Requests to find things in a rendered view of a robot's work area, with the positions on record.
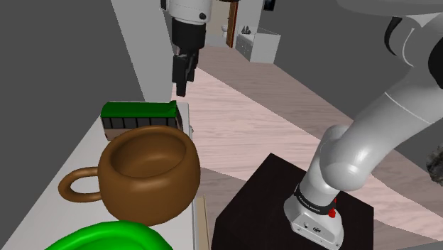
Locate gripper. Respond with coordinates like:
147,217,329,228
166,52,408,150
171,17,208,98

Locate brown door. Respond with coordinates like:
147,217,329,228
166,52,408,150
225,0,240,49

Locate dark grey rough lump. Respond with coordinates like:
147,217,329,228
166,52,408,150
425,145,443,182

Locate green topped box, dark panels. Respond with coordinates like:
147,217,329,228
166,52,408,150
100,100,184,142

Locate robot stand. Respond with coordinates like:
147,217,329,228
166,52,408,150
210,152,375,250

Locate brown cup with handle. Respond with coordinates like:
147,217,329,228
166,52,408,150
58,125,202,227

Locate white cabinet with drawers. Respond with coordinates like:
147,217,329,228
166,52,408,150
234,25,282,64

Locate green bowl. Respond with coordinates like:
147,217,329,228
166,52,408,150
44,220,174,250

